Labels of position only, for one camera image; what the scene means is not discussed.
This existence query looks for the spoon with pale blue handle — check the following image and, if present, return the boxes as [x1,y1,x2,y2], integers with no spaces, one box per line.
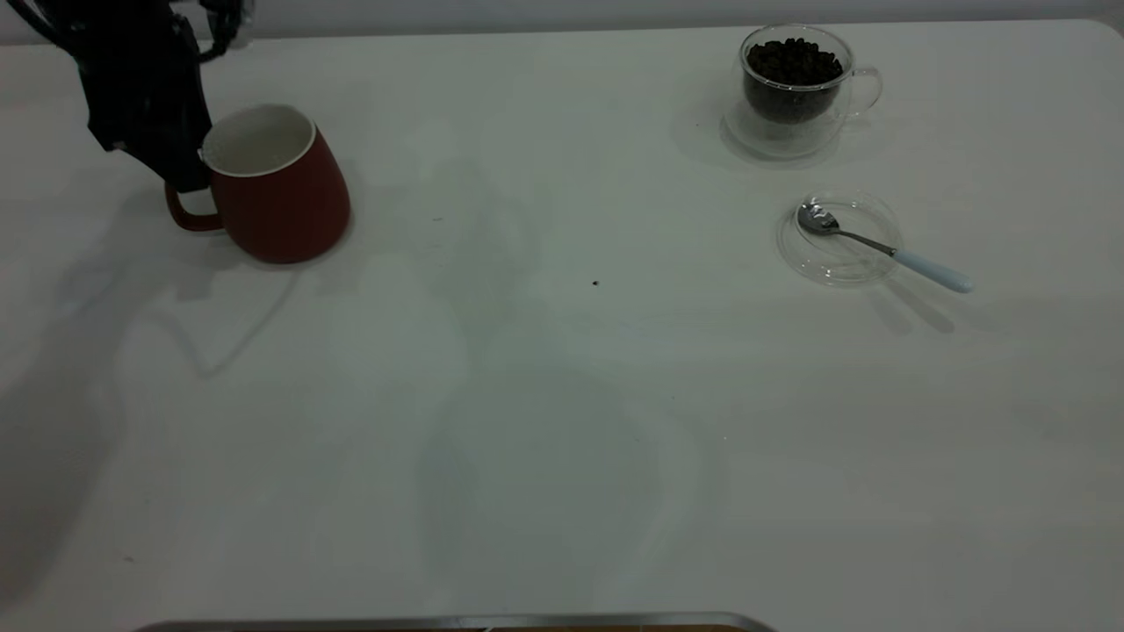
[796,203,974,294]

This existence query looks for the red ceramic mug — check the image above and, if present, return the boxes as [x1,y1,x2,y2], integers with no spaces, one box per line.
[165,104,352,265]

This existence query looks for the dark coffee beans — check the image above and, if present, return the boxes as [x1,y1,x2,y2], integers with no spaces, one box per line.
[746,39,845,125]

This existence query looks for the grey metal tray edge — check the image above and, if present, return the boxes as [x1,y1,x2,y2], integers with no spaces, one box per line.
[132,613,778,632]

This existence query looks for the clear glass cup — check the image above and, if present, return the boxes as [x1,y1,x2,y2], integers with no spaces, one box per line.
[722,25,883,160]

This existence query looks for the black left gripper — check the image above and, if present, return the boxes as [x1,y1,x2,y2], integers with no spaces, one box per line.
[76,0,213,193]

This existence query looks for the clear glass saucer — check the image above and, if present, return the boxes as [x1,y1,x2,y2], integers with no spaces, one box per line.
[776,193,904,287]

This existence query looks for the black cable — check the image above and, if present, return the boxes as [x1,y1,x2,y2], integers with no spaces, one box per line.
[195,0,256,64]

